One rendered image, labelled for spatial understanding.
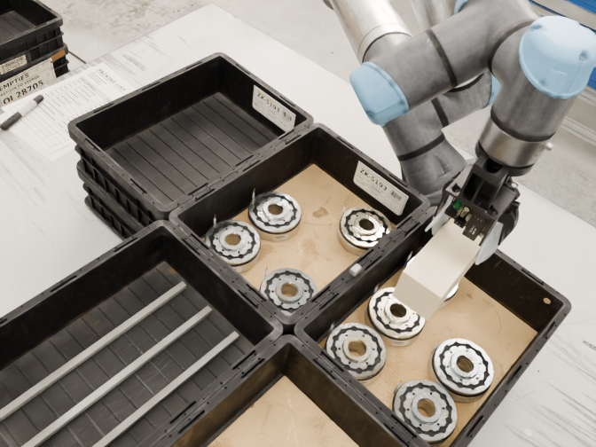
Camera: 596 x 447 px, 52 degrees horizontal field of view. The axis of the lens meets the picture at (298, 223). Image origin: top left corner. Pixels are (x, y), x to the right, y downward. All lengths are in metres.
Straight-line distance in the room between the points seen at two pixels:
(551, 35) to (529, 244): 0.91
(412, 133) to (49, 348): 0.83
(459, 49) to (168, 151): 0.76
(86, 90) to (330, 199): 0.75
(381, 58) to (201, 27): 1.23
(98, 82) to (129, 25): 1.52
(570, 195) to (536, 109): 2.16
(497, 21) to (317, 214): 0.62
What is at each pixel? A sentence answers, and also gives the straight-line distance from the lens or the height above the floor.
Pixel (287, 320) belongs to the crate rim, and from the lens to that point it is 0.95.
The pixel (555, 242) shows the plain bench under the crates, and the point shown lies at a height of 0.70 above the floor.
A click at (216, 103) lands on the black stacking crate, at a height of 0.83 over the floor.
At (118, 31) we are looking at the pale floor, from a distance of 3.17.
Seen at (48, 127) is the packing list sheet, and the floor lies 0.70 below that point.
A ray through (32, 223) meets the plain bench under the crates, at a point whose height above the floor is 0.70.
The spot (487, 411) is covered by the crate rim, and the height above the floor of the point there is 0.93.
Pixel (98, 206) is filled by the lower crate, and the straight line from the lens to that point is 1.36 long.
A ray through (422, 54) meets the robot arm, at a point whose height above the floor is 1.36.
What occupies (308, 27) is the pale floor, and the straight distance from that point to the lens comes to 3.30.
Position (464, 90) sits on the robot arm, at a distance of 1.32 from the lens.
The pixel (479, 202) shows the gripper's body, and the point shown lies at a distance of 0.76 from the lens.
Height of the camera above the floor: 1.74
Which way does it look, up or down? 50 degrees down
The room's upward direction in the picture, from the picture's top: 11 degrees clockwise
